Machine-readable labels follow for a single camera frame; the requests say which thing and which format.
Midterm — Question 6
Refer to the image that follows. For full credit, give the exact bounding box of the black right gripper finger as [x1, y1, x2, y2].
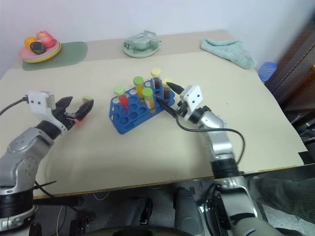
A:
[155, 97, 177, 117]
[165, 82, 185, 95]

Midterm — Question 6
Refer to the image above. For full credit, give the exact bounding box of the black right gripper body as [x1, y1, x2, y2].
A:
[175, 94, 190, 118]

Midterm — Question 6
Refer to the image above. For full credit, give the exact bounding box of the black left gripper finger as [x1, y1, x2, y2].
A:
[56, 96, 74, 110]
[71, 99, 95, 121]

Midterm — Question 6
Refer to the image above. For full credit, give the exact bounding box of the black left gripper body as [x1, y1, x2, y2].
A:
[52, 105, 81, 130]

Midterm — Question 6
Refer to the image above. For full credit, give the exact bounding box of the green-capped red test tube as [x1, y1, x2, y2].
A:
[113, 85, 130, 113]
[75, 96, 95, 127]

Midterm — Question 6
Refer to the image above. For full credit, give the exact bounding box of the yellow-capped dark test tube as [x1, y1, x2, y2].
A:
[160, 77, 173, 99]
[150, 68, 162, 90]

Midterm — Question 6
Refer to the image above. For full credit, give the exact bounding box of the green-capped orange test tube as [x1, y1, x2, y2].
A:
[142, 88, 156, 110]
[132, 76, 145, 103]

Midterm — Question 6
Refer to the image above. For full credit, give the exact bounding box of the blue test tube rack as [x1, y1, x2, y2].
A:
[109, 79, 177, 135]

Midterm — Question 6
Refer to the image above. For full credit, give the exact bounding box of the pale green saucer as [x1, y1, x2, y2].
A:
[122, 40, 159, 59]

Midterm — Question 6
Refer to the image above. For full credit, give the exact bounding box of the green placemat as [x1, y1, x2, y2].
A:
[22, 41, 89, 72]

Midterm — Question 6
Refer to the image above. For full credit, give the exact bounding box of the plate of toy food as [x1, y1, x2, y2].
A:
[19, 41, 62, 64]

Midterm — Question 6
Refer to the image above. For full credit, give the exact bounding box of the pale green bowl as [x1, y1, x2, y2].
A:
[124, 36, 155, 52]

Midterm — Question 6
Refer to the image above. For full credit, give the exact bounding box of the crumpled clear plastic wrap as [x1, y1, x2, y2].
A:
[126, 29, 162, 45]

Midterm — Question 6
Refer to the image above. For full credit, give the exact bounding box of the dark toy fruit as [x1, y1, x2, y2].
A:
[30, 41, 47, 55]

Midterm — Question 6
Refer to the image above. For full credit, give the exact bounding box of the beige table mat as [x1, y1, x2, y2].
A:
[0, 50, 309, 198]

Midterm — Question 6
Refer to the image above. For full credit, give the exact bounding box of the teal cloth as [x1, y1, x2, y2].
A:
[200, 37, 257, 70]

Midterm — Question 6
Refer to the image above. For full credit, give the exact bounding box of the pink toy fruit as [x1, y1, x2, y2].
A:
[35, 30, 55, 48]

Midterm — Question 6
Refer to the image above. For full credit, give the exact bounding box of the orange toy fruit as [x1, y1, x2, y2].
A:
[24, 36, 38, 48]

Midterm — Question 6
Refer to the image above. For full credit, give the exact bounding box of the stack of blue cups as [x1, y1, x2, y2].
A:
[257, 61, 278, 83]

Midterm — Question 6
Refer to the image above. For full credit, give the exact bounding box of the dark wooden cabinet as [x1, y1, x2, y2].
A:
[263, 22, 315, 129]

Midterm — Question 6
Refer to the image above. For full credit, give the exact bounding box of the dark green fabric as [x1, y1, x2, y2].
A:
[252, 169, 315, 223]

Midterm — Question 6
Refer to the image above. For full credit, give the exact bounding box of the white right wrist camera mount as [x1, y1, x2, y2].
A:
[180, 85, 205, 121]

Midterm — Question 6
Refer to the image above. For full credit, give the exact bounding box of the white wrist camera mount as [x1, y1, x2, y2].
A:
[26, 90, 67, 131]
[180, 85, 205, 121]

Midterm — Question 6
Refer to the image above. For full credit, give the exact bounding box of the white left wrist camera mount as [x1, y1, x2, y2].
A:
[26, 90, 67, 131]

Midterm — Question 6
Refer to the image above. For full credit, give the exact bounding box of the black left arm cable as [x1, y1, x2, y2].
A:
[0, 97, 30, 116]

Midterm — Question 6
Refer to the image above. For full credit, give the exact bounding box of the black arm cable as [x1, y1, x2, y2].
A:
[0, 97, 30, 116]
[175, 115, 246, 166]

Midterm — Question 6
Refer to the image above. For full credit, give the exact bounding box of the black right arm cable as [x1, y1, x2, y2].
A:
[175, 115, 246, 166]

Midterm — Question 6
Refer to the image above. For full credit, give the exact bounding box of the tangle of floor cables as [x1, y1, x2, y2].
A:
[298, 122, 315, 148]

